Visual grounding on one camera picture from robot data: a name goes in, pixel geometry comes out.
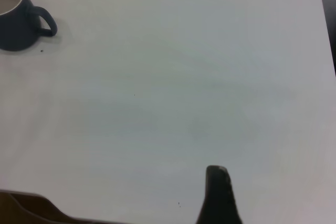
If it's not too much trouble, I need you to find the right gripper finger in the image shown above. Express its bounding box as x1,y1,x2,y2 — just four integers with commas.
195,165,245,224

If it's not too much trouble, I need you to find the dark blue-grey ceramic mug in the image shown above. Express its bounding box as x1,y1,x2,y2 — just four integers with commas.
0,0,58,52

